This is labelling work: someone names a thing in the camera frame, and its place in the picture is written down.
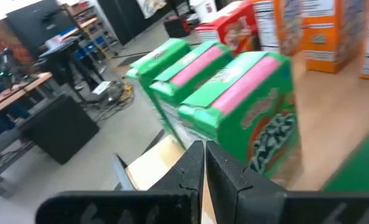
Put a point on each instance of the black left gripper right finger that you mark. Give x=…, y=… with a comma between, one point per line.
x=259, y=208

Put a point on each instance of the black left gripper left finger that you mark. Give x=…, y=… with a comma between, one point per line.
x=125, y=208

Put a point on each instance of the red Froot Loops box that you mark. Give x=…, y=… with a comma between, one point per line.
x=234, y=31

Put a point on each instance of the black computer tower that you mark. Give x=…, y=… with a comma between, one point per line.
x=59, y=130

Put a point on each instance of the white paper sheet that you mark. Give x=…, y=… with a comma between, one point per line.
x=101, y=87

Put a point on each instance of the black floor mat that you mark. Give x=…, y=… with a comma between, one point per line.
x=131, y=59

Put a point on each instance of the wooden desk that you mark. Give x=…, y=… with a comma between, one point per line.
x=31, y=84

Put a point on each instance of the black desk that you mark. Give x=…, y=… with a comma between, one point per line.
x=63, y=53

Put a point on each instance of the workbench with blue bins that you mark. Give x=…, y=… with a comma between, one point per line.
x=87, y=25

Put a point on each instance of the black and red box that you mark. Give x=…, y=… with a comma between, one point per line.
x=176, y=28

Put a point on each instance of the black partition panels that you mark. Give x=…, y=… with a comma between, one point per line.
x=119, y=18

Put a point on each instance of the small black desk robot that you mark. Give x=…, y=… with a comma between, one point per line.
x=3, y=62

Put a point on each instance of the orange patterned cloth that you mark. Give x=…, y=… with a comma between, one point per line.
x=13, y=46

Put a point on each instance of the black monitor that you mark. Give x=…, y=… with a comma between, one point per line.
x=38, y=25

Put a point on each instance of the leaf patterned cloth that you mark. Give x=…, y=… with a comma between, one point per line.
x=151, y=6

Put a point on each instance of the white trash bin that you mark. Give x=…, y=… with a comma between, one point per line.
x=204, y=11

